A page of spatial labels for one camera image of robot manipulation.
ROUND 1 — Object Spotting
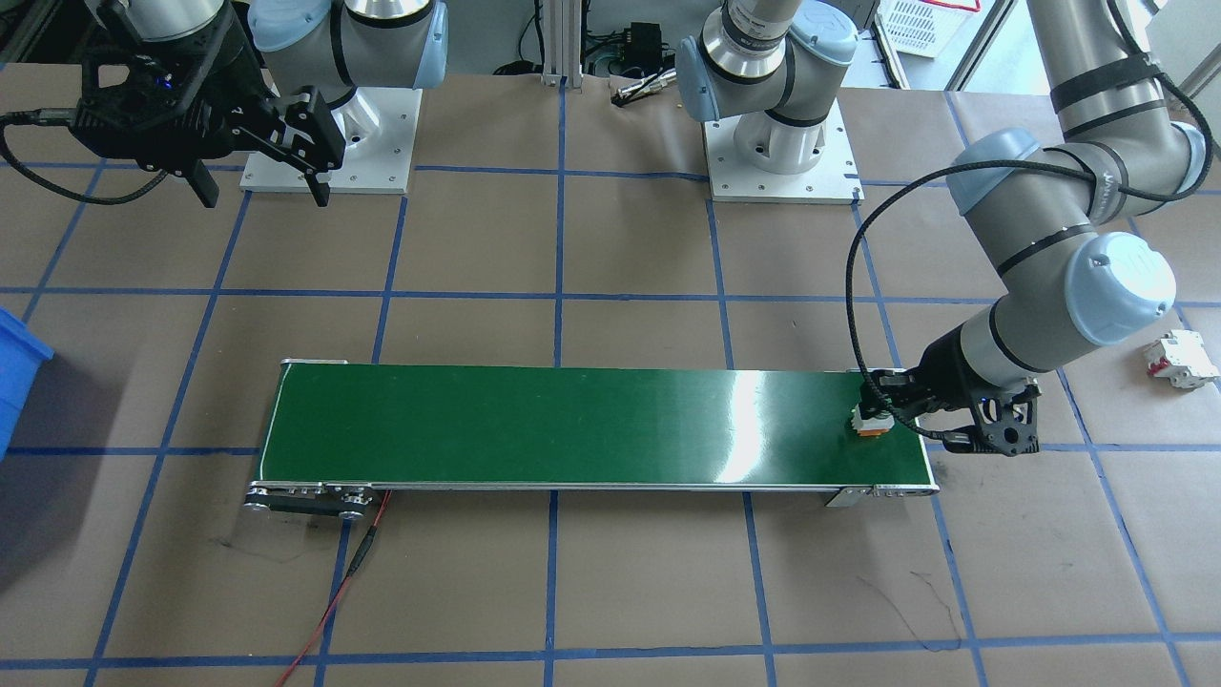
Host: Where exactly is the white circuit breaker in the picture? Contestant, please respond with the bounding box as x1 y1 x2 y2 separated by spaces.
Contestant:
1143 329 1220 390

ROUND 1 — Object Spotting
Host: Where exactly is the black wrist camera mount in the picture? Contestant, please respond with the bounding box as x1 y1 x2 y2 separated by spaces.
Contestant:
940 380 1043 459
74 43 206 180

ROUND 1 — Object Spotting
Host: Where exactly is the silver metal connector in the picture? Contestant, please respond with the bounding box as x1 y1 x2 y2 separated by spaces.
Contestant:
610 74 680 108

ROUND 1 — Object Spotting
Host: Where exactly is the black adapter box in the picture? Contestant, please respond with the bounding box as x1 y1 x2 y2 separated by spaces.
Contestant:
625 21 667 63

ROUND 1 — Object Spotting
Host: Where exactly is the green belt conveyor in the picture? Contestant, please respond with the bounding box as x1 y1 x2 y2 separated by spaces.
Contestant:
243 359 941 521

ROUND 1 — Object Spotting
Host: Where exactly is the white plastic basket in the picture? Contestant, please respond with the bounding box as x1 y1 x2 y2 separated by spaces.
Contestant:
876 0 983 58

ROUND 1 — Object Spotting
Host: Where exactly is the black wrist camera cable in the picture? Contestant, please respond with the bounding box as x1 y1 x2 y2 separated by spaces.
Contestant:
0 107 173 206
844 0 1217 449

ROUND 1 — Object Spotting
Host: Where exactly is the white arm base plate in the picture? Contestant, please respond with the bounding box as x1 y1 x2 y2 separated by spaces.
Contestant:
238 88 424 197
701 100 864 204

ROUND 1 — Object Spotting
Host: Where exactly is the red conveyor power wire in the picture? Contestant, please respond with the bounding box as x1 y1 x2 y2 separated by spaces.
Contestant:
275 489 392 687

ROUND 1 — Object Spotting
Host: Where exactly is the blue plastic bin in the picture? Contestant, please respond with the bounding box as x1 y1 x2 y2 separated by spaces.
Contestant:
0 307 55 459

